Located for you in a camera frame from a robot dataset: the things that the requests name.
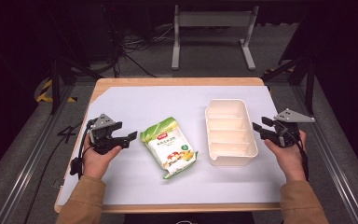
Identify right hand-held gripper black cable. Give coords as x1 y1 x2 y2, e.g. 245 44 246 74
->
296 136 310 183

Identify hand-held gripper black cable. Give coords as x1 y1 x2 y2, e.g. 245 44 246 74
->
296 136 310 183
69 119 96 181

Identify green and white food packet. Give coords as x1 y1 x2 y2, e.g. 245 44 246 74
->
139 116 200 180

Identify black floor cables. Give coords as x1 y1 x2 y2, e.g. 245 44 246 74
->
103 6 175 78

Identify person's left hand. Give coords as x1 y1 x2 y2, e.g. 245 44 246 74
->
81 133 123 180

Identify white divided plastic box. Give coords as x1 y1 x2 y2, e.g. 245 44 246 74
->
204 98 259 167

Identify left hand-held gripper black cable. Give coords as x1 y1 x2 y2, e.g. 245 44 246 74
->
69 119 96 181

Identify black tripod stand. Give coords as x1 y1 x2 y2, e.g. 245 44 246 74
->
262 55 317 115
48 57 104 116

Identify white table mat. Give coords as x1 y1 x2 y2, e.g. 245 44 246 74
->
57 85 287 206

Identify white metal stand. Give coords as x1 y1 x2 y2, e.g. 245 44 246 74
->
171 4 260 71

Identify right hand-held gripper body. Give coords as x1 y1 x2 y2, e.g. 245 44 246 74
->
272 107 316 148

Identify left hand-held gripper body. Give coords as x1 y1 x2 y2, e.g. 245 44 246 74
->
88 113 129 156

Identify person's right hand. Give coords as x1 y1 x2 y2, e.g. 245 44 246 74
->
263 130 308 183

